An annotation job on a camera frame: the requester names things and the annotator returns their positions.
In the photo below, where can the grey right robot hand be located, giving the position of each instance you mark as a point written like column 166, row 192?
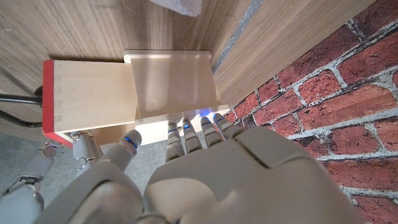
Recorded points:
column 31, row 168

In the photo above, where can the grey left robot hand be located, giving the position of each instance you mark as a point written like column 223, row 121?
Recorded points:
column 236, row 177

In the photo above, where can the wooden drawer with red front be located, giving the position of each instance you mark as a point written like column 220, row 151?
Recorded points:
column 93, row 93

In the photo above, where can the wooden box with slot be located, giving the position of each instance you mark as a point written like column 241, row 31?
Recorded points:
column 174, row 84

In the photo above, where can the crumpled white tissue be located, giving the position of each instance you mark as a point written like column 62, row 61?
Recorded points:
column 183, row 6

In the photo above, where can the printed brick backdrop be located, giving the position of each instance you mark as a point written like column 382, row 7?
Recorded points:
column 342, row 109

